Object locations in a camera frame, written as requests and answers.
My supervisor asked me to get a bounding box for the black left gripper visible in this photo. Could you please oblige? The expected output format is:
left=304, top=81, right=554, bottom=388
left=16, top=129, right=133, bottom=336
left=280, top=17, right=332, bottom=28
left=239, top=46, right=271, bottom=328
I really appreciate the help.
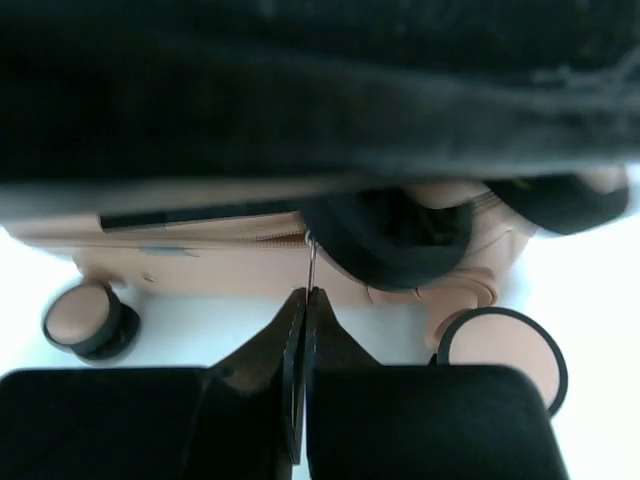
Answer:
left=1, top=1, right=639, bottom=289

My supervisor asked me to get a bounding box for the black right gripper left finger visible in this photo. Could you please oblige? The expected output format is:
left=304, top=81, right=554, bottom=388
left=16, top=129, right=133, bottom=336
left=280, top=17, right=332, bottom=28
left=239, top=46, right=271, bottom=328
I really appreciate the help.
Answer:
left=1, top=289, right=306, bottom=479

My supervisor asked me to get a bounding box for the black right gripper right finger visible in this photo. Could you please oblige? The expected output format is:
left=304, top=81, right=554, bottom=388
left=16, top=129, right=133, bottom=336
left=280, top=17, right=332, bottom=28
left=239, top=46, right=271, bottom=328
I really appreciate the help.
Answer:
left=306, top=288, right=568, bottom=479

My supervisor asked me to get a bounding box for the pink hard-shell suitcase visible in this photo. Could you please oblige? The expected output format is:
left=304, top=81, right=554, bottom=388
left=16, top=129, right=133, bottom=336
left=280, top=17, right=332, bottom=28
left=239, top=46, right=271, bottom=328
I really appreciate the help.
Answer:
left=9, top=164, right=631, bottom=416

